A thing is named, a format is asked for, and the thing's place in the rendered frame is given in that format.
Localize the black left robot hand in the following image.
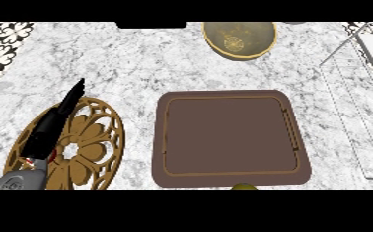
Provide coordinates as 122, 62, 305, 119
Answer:
19, 77, 87, 161

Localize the brown rectangular tray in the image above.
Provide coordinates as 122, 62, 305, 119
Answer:
150, 89, 312, 189

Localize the gold floral openwork trivet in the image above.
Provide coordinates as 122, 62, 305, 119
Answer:
1, 96, 127, 191

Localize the yellow-green round object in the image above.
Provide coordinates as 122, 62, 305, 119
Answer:
228, 182, 259, 191

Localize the olive bowl with gold rim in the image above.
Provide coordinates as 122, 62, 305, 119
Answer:
200, 22, 280, 61

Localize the white wire tiered shelf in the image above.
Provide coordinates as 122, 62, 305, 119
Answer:
317, 22, 373, 181

